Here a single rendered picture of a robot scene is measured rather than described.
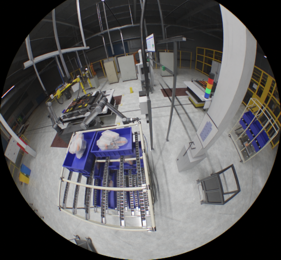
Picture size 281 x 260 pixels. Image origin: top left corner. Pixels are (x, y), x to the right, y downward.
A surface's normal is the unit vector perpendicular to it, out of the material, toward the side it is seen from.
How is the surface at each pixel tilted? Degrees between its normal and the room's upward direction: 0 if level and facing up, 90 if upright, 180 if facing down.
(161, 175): 0
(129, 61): 90
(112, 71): 89
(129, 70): 89
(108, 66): 90
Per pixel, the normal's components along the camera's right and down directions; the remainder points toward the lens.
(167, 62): 0.06, 0.70
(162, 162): -0.13, -0.70
